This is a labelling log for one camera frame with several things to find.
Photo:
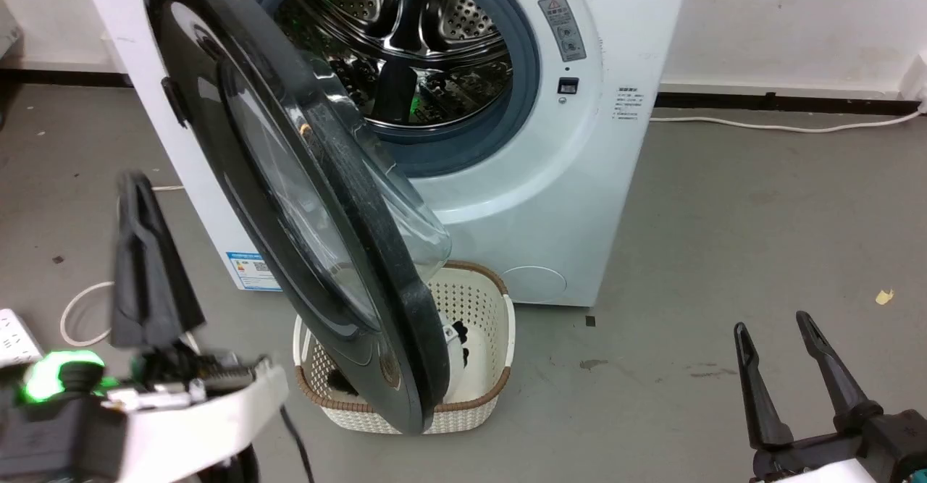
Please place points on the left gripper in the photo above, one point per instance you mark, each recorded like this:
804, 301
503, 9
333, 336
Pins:
195, 418

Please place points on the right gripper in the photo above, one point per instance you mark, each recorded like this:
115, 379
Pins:
883, 447

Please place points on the black round washing machine door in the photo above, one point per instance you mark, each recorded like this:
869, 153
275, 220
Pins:
376, 251

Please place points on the white front-load washing machine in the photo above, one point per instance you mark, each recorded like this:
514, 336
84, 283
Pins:
558, 208

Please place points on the black door latch socket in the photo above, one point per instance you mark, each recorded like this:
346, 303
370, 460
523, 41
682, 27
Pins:
568, 85

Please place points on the steel washing machine drum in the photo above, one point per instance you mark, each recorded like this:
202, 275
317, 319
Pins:
434, 5

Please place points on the grey rubber door gasket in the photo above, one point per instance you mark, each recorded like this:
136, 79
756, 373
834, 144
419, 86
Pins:
527, 70

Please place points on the blue white energy label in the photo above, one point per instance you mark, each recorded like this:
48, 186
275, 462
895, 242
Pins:
250, 273

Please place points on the yellow paper scrap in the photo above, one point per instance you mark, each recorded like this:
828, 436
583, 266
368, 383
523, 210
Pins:
884, 296

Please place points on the white power strip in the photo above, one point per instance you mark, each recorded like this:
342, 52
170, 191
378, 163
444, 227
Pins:
14, 338

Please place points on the round white filter cover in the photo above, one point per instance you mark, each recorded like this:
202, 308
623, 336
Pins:
539, 284

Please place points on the white basket with brown rim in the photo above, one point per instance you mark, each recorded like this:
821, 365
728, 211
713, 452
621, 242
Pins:
479, 302

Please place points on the small printed text label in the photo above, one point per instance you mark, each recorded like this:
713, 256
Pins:
627, 103

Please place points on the grey warning sticker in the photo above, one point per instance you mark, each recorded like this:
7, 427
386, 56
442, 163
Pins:
563, 30

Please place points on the white wall socket plug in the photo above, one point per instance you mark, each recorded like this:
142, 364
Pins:
916, 85

